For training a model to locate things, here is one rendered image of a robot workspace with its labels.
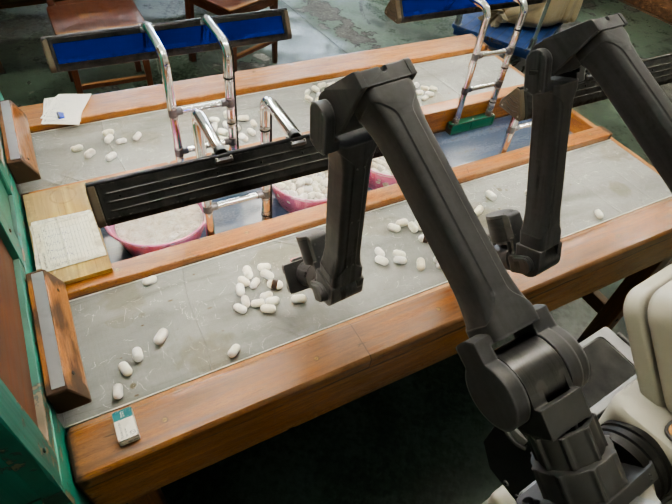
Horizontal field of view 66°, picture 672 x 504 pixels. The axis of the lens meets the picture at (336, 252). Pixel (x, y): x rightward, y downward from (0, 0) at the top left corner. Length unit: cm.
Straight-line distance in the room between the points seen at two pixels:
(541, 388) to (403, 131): 30
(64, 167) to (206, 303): 64
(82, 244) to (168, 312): 28
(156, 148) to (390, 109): 115
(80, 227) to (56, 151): 39
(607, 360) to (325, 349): 53
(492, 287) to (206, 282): 83
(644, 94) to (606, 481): 54
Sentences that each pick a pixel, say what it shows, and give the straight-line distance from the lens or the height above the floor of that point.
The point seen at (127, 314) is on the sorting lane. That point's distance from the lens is 123.
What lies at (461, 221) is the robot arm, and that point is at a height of 134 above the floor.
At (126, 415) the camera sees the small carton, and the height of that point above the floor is 78.
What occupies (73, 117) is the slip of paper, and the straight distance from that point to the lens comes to 180.
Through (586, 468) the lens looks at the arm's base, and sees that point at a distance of 58.
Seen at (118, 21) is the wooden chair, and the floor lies 46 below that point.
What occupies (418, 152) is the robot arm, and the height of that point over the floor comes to 138.
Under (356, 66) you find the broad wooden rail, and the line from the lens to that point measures 207.
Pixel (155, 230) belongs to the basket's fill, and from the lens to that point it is 140.
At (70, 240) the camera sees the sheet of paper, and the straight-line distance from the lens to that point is 137.
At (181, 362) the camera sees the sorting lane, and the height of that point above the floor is 74.
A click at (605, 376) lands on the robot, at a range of 91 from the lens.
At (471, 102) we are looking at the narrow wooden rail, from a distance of 198.
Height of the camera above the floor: 170
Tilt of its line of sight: 47 degrees down
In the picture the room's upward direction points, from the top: 8 degrees clockwise
